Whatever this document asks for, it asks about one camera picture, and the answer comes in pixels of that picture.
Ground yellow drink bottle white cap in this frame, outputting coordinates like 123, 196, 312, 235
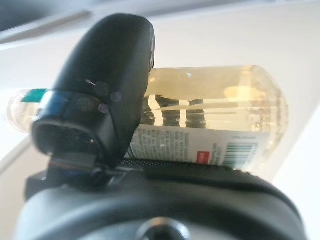
6, 64, 290, 174

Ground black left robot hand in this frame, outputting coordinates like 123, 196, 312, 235
14, 13, 310, 240

